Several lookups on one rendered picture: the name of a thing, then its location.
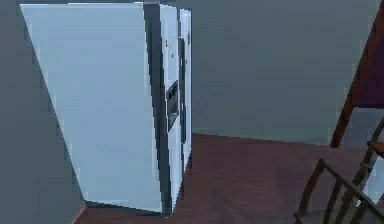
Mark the dark wooden chair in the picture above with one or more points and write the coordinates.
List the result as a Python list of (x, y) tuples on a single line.
[(346, 193)]

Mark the white fridge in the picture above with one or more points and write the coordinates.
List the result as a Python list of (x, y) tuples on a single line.
[(96, 106)]

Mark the red-brown wooden table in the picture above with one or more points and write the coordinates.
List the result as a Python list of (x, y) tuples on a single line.
[(366, 76)]

